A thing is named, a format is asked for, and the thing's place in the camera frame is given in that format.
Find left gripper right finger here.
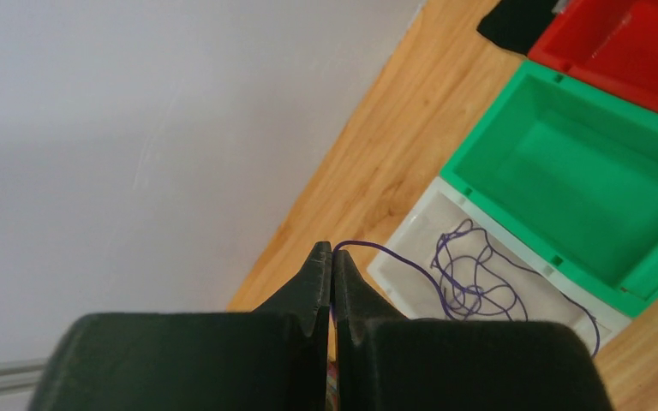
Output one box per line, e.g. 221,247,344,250
332,250,613,410

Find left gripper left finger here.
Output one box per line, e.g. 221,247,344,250
28,241,332,410

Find purple cable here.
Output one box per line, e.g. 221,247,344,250
332,218,601,359

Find plaid flannel shirt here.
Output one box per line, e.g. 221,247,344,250
325,361,339,411

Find white plastic bin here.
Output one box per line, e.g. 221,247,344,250
368,177,632,354

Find green plastic bin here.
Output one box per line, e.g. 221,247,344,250
440,61,658,318

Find black shirt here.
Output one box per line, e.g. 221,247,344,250
476,0,559,56

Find red plastic bin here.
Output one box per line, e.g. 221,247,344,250
529,0,658,113

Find aluminium frame post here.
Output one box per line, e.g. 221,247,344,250
0,359,47,396

